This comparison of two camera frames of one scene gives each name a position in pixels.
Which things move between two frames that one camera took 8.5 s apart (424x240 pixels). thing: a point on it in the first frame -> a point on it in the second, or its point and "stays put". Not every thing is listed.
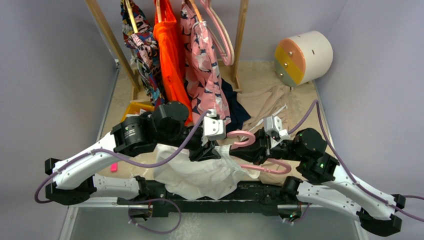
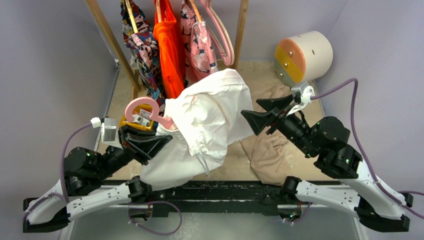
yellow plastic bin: [134, 107] stays put
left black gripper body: [196, 141] -> [131, 150]
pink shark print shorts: [201, 68] stays put
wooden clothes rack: [232, 83] stays put
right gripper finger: [255, 152] -> [257, 120]
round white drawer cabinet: [301, 58] stays put
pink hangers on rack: [228, 58] stays put
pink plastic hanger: [284, 170] -> [166, 122]
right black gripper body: [261, 149] -> [278, 117]
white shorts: [185, 177] -> [206, 117]
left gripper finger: [208, 152] -> [149, 145]
